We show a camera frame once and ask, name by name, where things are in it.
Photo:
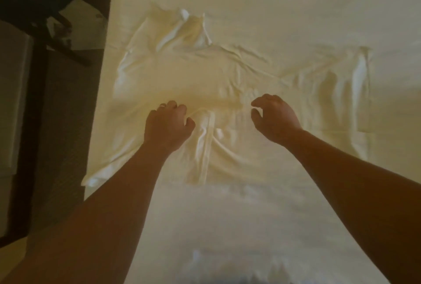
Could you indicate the person's left hand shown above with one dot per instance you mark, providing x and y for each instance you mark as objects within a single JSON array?
[{"x": 168, "y": 128}]

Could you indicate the person's right hand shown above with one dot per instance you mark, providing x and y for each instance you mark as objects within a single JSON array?
[{"x": 276, "y": 119}]

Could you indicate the white t-shirt blue player print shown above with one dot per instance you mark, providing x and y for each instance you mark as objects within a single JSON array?
[{"x": 263, "y": 77}]

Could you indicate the person's left forearm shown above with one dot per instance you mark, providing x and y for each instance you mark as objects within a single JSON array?
[{"x": 85, "y": 228}]

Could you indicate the person's right forearm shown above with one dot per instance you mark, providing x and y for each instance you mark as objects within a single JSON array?
[{"x": 362, "y": 195}]

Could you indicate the white bed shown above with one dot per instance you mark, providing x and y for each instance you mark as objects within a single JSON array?
[{"x": 263, "y": 4}]

